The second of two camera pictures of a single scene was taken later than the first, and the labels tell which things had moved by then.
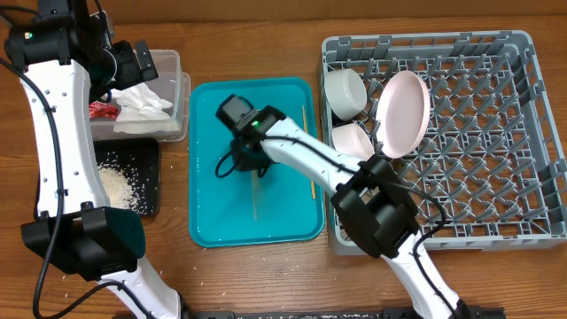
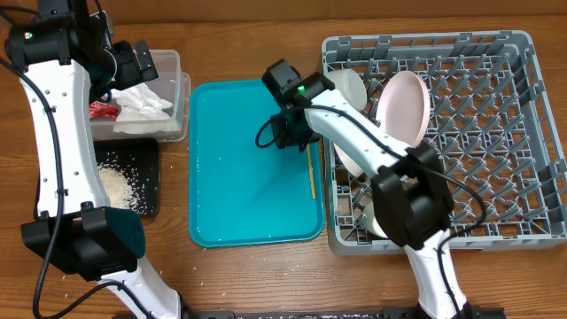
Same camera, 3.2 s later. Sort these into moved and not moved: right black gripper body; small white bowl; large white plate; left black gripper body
Moved: right black gripper body
Not moved: left black gripper body; small white bowl; large white plate
